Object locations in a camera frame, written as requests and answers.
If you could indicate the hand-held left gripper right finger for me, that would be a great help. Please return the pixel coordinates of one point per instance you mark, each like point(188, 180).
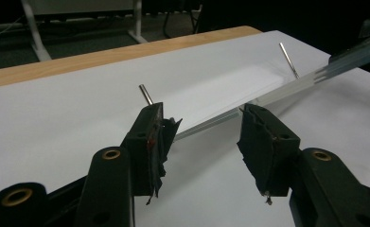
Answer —
point(271, 151)

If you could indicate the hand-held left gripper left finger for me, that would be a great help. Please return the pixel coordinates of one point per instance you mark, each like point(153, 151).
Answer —
point(144, 151)

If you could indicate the thin metal pin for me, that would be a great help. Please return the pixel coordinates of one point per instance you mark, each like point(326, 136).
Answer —
point(145, 94)
point(288, 60)

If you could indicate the white table sheet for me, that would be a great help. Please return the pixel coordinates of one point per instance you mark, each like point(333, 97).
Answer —
point(62, 126)

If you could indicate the black floor stand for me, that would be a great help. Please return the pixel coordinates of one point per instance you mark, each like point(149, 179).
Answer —
point(167, 22)

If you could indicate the white desk frame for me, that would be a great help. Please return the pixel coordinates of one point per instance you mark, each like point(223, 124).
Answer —
point(36, 34)

